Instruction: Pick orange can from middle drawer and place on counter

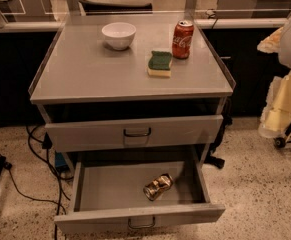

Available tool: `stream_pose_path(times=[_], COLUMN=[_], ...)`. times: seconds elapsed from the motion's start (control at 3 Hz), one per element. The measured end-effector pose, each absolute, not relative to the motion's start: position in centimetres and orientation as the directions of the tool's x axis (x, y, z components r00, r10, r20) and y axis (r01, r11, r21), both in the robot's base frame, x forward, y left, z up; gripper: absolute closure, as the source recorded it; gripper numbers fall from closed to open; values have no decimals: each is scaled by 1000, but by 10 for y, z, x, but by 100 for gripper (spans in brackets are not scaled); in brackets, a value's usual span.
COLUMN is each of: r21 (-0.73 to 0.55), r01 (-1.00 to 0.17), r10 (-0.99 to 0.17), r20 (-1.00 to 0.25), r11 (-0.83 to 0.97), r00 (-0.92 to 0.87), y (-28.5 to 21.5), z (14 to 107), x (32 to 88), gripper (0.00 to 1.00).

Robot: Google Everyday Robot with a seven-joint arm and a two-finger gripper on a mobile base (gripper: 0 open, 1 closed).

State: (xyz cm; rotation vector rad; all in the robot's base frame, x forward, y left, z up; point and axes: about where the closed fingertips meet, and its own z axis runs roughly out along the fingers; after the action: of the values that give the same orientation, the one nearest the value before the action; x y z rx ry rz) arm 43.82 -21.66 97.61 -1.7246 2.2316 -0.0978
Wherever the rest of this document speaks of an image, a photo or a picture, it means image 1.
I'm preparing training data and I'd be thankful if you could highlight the black floor cable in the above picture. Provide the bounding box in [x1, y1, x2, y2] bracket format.
[0, 124, 73, 240]

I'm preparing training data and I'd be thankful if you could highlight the clear acrylic barrier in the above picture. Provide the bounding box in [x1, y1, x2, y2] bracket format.
[0, 0, 291, 29]

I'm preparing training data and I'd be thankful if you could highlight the open grey middle drawer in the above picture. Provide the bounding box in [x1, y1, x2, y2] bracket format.
[55, 160, 225, 234]

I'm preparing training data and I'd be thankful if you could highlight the closed grey top drawer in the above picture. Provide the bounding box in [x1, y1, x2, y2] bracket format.
[45, 115, 223, 152]

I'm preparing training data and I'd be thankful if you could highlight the red cola can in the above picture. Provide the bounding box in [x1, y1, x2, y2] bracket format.
[172, 20, 194, 59]

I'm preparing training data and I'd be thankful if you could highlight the grey drawer cabinet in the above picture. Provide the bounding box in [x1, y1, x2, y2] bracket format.
[31, 13, 235, 163]

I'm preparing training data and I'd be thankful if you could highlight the green yellow sponge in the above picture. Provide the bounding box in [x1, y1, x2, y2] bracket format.
[147, 51, 172, 77]

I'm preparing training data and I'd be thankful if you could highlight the orange gold soda can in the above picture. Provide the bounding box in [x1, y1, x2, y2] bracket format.
[143, 173, 174, 201]

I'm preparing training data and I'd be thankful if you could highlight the white ceramic bowl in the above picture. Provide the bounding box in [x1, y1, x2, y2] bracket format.
[102, 22, 136, 50]

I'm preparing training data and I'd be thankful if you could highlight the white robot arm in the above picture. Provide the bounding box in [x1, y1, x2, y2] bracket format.
[257, 16, 291, 138]

